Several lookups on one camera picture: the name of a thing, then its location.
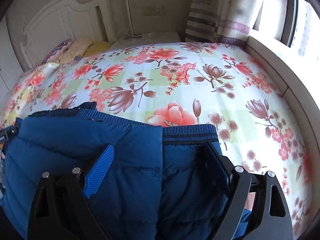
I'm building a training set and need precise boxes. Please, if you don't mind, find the white wooden headboard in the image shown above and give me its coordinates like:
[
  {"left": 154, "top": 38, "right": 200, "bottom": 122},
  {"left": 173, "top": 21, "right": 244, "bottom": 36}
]
[{"left": 20, "top": 0, "right": 117, "bottom": 69}]

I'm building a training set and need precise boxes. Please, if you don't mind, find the patterned window curtain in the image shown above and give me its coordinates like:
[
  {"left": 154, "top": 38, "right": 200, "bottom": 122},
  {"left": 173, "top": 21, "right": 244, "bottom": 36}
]
[{"left": 184, "top": 0, "right": 288, "bottom": 47}]

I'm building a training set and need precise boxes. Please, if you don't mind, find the white charging cable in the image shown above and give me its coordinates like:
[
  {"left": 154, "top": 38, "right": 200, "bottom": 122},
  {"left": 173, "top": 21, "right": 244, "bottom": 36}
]
[{"left": 116, "top": 27, "right": 156, "bottom": 42}]

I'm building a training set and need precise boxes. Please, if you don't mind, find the blue quilted puffer jacket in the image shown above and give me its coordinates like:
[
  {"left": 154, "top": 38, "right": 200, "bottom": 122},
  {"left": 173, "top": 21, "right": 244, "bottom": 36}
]
[{"left": 1, "top": 102, "right": 227, "bottom": 239}]

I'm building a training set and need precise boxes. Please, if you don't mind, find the white lamp pole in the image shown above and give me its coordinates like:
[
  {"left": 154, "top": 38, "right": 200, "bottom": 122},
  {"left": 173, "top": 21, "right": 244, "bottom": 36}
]
[{"left": 125, "top": 0, "right": 142, "bottom": 39}]

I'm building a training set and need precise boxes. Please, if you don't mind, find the floral bed quilt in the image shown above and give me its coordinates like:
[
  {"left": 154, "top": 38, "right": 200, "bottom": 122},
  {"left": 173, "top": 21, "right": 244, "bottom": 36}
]
[{"left": 1, "top": 43, "right": 311, "bottom": 238}]

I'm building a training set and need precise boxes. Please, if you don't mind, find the person's hand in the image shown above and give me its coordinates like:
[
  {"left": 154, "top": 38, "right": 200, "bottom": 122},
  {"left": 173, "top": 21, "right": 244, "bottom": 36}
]
[{"left": 245, "top": 192, "right": 255, "bottom": 211}]

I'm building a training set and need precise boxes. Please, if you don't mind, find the colourful patterned pillow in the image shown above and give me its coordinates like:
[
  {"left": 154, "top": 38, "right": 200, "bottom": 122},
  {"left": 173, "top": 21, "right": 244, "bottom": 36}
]
[{"left": 42, "top": 38, "right": 74, "bottom": 64}]

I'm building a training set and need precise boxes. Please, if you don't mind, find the white bedside table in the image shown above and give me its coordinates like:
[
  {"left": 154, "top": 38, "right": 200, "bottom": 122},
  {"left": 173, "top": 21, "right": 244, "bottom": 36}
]
[{"left": 110, "top": 31, "right": 181, "bottom": 50}]

